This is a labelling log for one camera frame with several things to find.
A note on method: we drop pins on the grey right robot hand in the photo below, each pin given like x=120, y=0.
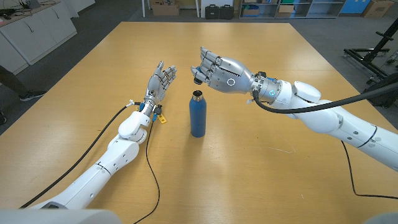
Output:
x=231, y=77

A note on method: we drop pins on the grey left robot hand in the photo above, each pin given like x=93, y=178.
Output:
x=154, y=85

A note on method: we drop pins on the blue and black bottle cap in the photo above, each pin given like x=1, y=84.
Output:
x=197, y=81

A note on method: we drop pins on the blue metal bottle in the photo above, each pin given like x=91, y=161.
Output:
x=197, y=118

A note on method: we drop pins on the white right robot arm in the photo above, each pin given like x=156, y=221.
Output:
x=326, y=118

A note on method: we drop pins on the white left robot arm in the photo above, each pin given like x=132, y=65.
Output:
x=121, y=155

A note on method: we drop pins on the yellow ruler with holes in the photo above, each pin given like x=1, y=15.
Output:
x=162, y=119

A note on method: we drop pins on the black hard case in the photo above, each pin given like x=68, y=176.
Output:
x=226, y=12
x=212, y=12

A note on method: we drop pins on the white board panel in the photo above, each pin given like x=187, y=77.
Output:
x=203, y=9

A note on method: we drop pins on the large cardboard box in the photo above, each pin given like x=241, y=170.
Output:
x=164, y=9

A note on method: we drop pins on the small cardboard box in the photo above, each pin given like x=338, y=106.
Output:
x=285, y=11

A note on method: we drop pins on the grey shelf unit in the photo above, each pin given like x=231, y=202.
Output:
x=323, y=9

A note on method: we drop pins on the long white cabinet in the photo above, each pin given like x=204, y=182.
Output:
x=46, y=31

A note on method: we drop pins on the black sneaker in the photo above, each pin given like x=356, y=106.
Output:
x=32, y=95
x=2, y=119

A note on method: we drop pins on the blue panel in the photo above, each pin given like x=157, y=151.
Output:
x=351, y=6

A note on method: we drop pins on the dark trouser leg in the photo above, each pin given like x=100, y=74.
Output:
x=11, y=81

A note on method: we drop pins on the grey laptop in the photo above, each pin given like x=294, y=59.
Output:
x=32, y=3

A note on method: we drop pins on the black bag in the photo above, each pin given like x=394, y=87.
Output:
x=382, y=93

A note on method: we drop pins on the black metal stand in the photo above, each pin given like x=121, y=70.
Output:
x=381, y=43

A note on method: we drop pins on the open cardboard box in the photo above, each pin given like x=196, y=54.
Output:
x=377, y=9

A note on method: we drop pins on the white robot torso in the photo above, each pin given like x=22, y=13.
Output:
x=46, y=217

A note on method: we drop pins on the white table frame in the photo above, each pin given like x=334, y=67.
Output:
x=144, y=9

